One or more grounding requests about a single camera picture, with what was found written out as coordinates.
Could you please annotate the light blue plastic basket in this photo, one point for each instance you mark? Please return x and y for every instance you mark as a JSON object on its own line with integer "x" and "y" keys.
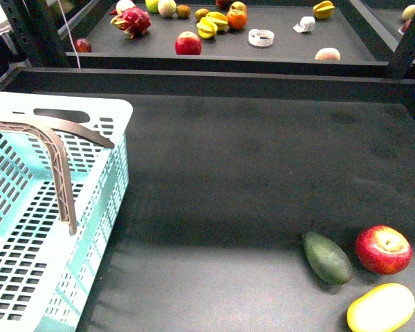
{"x": 46, "y": 274}

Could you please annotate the yellow mango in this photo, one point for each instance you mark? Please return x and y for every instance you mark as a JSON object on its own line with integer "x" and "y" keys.
{"x": 386, "y": 307}

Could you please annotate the red apple on shelf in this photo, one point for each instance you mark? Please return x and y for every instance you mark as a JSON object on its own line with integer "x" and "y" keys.
{"x": 188, "y": 43}

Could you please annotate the yellow starfruit left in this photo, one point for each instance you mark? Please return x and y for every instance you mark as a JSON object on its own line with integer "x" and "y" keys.
{"x": 206, "y": 28}

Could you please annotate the yellow starfruit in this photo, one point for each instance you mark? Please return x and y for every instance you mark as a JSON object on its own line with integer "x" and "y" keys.
{"x": 323, "y": 10}
{"x": 206, "y": 28}
{"x": 219, "y": 19}

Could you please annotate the white tape roll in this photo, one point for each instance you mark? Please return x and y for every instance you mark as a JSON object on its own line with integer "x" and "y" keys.
{"x": 261, "y": 38}

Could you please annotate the yellow starfruit behind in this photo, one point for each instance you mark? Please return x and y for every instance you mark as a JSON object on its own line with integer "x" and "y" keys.
{"x": 219, "y": 19}

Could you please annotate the orange persimmon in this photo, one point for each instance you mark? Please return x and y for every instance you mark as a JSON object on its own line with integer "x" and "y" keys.
{"x": 237, "y": 19}

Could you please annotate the brown kiwi right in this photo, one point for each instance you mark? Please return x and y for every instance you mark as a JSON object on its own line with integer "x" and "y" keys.
{"x": 201, "y": 13}

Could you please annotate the brown kiwi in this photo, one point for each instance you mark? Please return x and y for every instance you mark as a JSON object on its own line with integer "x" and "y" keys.
{"x": 201, "y": 13}
{"x": 183, "y": 11}

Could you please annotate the green avocado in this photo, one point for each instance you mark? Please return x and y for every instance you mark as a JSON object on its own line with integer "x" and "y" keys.
{"x": 329, "y": 262}

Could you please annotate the brown kiwi left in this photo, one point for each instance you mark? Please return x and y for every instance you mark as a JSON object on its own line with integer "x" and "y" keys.
{"x": 183, "y": 11}

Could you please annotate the red yellow apple behind persimmon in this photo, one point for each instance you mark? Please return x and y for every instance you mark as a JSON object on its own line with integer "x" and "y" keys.
{"x": 239, "y": 5}

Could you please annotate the pink dragon fruit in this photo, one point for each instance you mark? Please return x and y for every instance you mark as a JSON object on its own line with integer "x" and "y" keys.
{"x": 132, "y": 21}

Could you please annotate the beige round melon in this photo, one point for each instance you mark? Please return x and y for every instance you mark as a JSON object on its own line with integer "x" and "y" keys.
{"x": 167, "y": 8}

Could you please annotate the pale peach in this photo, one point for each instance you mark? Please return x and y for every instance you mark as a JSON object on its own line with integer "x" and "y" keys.
{"x": 328, "y": 54}

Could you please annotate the green apple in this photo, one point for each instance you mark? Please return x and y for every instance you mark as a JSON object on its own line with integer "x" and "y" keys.
{"x": 152, "y": 6}

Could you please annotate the white crumpled label roll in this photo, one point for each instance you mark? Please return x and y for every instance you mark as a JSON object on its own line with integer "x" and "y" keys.
{"x": 305, "y": 25}

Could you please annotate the dark red plum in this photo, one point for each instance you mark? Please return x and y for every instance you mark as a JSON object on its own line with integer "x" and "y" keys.
{"x": 82, "y": 45}

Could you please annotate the white pink fruit top left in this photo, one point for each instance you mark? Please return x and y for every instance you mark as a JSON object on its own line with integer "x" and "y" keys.
{"x": 123, "y": 5}

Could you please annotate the red apple near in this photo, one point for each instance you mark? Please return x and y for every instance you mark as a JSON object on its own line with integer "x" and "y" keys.
{"x": 383, "y": 250}

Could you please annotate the yellow starfruit far right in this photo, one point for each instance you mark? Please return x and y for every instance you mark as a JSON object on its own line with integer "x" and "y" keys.
{"x": 323, "y": 10}

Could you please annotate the pale fruit far right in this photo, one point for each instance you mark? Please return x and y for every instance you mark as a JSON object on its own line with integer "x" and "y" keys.
{"x": 408, "y": 13}

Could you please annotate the black shelf post right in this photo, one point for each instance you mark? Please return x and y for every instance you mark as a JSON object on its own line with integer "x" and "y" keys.
{"x": 404, "y": 55}

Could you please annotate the black shelf post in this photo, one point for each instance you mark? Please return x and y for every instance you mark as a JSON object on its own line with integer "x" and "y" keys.
{"x": 36, "y": 33}
{"x": 404, "y": 55}

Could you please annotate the black shelf post left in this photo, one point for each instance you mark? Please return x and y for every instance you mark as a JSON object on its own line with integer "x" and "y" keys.
{"x": 36, "y": 33}

